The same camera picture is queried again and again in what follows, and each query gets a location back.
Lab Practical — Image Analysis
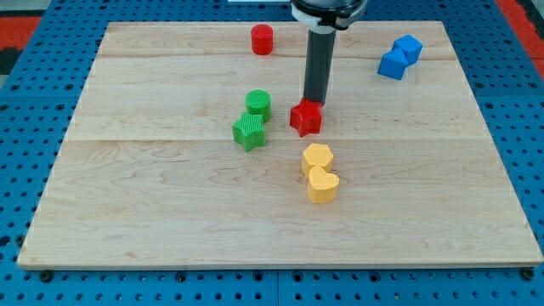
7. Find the yellow hexagon block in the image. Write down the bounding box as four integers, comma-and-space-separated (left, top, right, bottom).
301, 143, 334, 178

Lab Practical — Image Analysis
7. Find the yellow heart block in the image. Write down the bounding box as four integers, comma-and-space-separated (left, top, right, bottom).
307, 167, 340, 204

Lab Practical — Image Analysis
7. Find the green star block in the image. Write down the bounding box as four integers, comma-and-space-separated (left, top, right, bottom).
232, 112, 266, 152

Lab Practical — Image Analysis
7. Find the red star block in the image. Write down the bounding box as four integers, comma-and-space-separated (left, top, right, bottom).
290, 98, 322, 137

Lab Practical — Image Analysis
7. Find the green cylinder block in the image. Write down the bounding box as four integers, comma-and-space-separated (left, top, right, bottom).
245, 89, 271, 122

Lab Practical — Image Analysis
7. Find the red cylinder block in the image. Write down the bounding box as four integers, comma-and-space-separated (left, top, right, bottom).
251, 24, 274, 55

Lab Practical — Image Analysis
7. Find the wooden board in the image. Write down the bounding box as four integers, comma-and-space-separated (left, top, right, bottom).
18, 21, 543, 270

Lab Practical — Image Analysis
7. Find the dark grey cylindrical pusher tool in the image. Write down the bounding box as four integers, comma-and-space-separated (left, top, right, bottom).
303, 31, 336, 104

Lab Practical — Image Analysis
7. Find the blue cube block front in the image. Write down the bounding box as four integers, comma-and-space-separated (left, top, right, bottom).
377, 48, 409, 81

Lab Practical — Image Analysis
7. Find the blue cube block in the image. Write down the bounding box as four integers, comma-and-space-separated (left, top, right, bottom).
393, 35, 423, 65
377, 48, 409, 81

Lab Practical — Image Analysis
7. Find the blue cube block rear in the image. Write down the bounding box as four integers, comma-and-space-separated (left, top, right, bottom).
393, 35, 423, 65

